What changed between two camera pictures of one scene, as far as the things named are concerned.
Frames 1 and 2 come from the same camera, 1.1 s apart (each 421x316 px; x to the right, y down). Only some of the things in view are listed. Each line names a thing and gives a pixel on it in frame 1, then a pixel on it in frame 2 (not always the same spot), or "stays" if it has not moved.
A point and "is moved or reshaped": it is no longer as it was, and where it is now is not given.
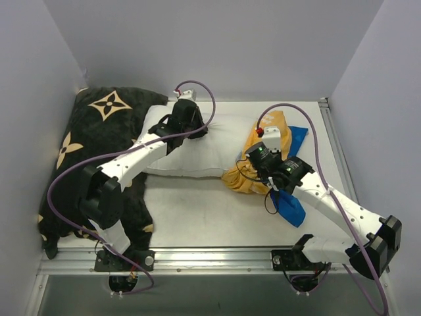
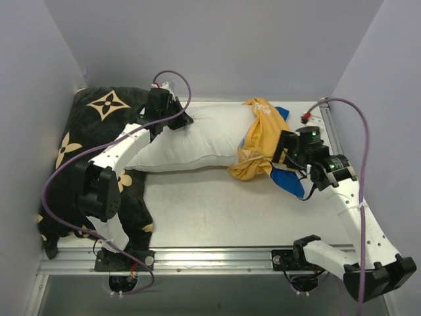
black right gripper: x=251 y=155 -> x=283 y=149
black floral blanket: x=99 y=122 stays
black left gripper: x=196 y=123 -> x=179 y=118
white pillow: x=207 y=155 is moved or reshaped
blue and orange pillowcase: x=243 y=176 is moved or reshaped
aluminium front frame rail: x=181 y=261 stays
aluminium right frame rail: x=337 y=149 stays
